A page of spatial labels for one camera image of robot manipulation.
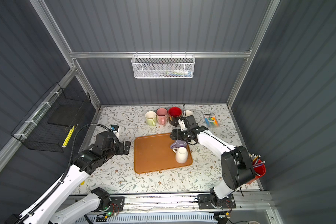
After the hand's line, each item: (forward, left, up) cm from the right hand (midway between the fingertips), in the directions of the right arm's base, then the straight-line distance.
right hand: (176, 136), depth 89 cm
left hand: (-10, +30, +10) cm, 33 cm away
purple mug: (-3, -1, -2) cm, 4 cm away
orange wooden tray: (-5, +16, -12) cm, 20 cm away
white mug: (-11, -3, -2) cm, 12 cm away
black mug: (+20, +1, -1) cm, 20 cm away
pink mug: (+18, +10, 0) cm, 21 cm away
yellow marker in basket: (-11, +54, +18) cm, 58 cm away
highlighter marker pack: (+21, -27, -10) cm, 35 cm away
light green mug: (+20, +20, -4) cm, 28 cm away
